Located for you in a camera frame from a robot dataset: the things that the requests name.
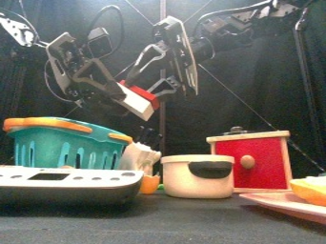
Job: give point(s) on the white and grey toy appliance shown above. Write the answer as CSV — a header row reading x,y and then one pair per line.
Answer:
x,y
63,184

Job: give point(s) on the red wooden drawer box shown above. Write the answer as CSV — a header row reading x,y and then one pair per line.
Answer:
x,y
258,162

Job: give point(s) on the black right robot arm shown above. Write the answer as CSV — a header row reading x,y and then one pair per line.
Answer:
x,y
250,22

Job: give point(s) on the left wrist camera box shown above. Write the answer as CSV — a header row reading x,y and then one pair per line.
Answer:
x,y
101,43

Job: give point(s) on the black object atop wooden box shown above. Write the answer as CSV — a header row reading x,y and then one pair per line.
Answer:
x,y
236,130

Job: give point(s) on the white toy knife block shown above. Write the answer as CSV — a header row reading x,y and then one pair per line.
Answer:
x,y
138,155

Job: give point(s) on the red and white box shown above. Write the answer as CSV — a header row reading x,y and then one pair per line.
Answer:
x,y
135,104

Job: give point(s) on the vertical metal frame pole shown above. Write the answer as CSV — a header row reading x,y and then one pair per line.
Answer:
x,y
162,127

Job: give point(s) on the black curved stand pole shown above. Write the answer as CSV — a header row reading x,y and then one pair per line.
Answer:
x,y
304,79

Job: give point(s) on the pink plate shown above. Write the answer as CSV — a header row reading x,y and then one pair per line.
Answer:
x,y
289,203

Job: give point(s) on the small green toy piece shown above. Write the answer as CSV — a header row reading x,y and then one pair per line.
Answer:
x,y
161,187

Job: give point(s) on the small orange toy food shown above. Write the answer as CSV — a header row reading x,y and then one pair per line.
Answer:
x,y
149,185

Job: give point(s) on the yellow orange toy food slice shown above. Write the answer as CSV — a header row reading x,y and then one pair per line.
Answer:
x,y
310,190

